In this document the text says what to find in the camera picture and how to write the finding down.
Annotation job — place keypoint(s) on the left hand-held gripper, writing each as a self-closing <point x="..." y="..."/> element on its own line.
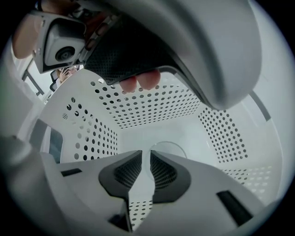
<point x="41" y="46"/>

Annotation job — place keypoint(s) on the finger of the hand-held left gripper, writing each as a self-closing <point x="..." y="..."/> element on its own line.
<point x="207" y="46"/>

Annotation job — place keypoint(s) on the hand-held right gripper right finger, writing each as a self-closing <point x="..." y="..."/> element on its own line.
<point x="202" y="196"/>

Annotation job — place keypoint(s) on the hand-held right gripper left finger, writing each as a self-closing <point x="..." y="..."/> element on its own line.
<point x="92" y="184"/>

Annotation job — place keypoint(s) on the clear round lid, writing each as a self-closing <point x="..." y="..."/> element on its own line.
<point x="170" y="147"/>

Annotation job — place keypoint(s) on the white perforated plastic basket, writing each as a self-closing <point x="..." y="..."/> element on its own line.
<point x="161" y="136"/>

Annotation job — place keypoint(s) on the person's left forearm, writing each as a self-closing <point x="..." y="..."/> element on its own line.
<point x="24" y="39"/>

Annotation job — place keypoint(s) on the person's left hand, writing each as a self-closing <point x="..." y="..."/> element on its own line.
<point x="143" y="80"/>

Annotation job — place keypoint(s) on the black office chair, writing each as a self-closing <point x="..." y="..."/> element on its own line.
<point x="54" y="81"/>

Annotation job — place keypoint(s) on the left hand-held gripper camera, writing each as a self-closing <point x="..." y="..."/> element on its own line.
<point x="64" y="54"/>

